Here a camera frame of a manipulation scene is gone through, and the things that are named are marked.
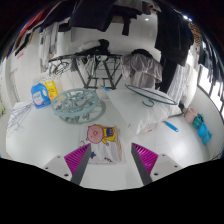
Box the white pillow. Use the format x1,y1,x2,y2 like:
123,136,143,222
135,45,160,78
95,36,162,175
105,87,183,135

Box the green plastic hangers bunch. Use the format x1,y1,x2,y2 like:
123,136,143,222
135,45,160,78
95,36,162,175
49,61,71,76

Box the yellow detergent bottle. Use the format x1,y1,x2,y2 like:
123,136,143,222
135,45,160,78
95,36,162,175
44,80,59,101

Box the blue plastic items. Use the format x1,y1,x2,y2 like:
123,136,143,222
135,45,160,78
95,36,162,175
192,113,213,145

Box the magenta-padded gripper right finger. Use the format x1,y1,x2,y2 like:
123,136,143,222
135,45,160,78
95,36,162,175
130,143,184,186

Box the dark hanging clothes row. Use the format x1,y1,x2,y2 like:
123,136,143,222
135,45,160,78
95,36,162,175
68,0,201,94

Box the round pale green peg hanger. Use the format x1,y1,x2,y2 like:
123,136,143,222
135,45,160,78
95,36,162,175
50,87,107,124

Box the blue detergent bottle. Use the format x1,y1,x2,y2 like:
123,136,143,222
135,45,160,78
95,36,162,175
30,79,52,110

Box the dark framed window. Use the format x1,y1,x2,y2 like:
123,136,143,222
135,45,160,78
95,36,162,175
196,63,224,121

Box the white folded garment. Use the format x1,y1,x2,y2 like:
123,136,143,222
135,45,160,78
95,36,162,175
79,38,111,56

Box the dark green hoop hanger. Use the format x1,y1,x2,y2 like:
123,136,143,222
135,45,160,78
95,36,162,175
124,83,179,108

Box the colourful hanging clothes row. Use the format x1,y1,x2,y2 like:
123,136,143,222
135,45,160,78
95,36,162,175
4,8,73,73

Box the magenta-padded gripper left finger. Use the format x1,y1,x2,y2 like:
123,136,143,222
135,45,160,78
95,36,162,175
42,143,93,186

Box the pink wall sign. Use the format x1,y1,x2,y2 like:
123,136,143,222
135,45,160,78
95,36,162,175
15,49,26,59

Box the pink bucket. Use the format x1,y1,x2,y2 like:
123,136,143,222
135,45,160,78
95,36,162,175
184,107,198,124

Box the cartoon print white towel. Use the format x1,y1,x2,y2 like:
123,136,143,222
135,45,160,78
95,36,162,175
79,123,124,165

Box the grey garment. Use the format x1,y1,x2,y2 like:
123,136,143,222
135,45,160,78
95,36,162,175
120,49,164,89

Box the black folding drying rack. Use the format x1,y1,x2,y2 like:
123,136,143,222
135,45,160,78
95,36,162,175
48,53,124,91

